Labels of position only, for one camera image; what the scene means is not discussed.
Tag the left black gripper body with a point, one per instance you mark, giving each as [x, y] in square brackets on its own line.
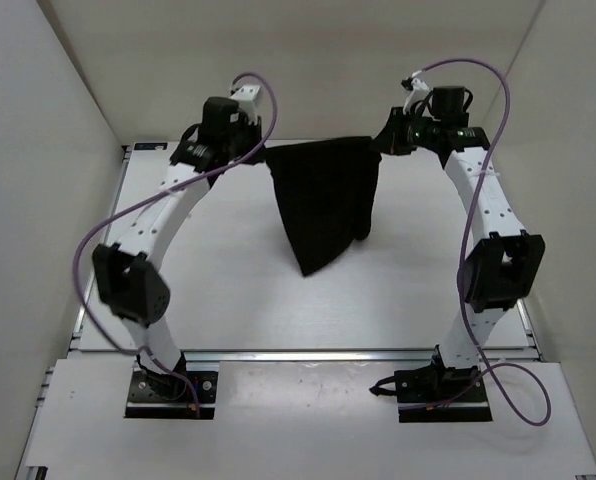
[246, 138]

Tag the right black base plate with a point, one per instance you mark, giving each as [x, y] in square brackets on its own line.
[436, 394]

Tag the left blue table label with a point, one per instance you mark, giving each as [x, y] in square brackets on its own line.
[150, 146]

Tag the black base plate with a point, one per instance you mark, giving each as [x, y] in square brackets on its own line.
[149, 399]
[436, 394]

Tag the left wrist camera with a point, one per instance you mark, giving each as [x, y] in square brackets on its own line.
[248, 98]

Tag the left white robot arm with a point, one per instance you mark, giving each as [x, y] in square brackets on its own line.
[127, 271]

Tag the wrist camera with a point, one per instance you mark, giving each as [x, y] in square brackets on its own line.
[248, 98]
[416, 90]

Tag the aluminium table rail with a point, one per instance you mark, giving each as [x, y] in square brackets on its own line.
[316, 356]

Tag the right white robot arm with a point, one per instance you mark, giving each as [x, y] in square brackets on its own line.
[501, 258]

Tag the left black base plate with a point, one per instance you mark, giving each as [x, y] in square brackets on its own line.
[149, 399]

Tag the black skirt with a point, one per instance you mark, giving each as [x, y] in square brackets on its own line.
[325, 193]

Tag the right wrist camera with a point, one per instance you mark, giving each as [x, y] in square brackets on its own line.
[416, 90]

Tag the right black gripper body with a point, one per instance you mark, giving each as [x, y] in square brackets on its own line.
[410, 133]

